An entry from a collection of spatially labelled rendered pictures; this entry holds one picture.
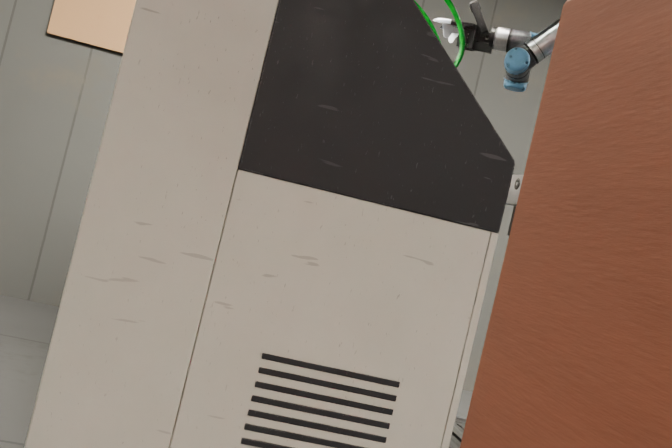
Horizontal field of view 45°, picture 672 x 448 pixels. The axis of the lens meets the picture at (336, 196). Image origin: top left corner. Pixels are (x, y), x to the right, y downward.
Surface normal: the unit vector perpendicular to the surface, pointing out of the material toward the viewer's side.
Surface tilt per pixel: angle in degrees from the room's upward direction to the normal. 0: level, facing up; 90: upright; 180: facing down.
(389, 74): 90
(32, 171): 90
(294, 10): 90
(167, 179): 90
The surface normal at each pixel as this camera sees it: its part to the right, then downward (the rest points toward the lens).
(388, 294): 0.14, 0.00
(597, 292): -0.96, -0.24
